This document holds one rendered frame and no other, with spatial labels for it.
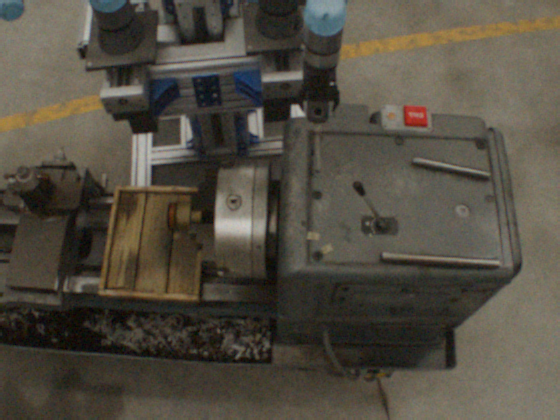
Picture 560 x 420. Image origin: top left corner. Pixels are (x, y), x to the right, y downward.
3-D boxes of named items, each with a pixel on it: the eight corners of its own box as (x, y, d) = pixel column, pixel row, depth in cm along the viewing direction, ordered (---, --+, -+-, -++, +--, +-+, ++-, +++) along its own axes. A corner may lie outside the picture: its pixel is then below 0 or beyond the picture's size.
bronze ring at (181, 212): (202, 193, 152) (168, 192, 152) (199, 225, 148) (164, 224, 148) (206, 208, 160) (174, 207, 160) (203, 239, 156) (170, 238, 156)
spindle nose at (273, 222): (281, 193, 166) (281, 169, 146) (278, 265, 161) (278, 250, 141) (271, 192, 167) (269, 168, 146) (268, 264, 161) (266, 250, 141)
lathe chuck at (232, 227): (260, 180, 173) (255, 141, 143) (255, 285, 165) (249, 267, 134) (230, 179, 173) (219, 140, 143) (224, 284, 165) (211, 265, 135)
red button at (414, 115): (424, 110, 149) (426, 106, 147) (426, 129, 146) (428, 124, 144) (402, 109, 149) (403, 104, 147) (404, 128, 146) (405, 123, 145)
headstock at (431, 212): (464, 181, 183) (502, 113, 148) (477, 323, 163) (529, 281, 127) (282, 174, 184) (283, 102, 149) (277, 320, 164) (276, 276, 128)
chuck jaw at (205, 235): (231, 223, 150) (228, 264, 144) (233, 232, 154) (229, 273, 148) (190, 222, 150) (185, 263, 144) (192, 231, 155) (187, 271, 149)
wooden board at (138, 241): (210, 193, 181) (208, 187, 178) (199, 303, 166) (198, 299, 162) (119, 190, 182) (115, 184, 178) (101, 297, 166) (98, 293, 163)
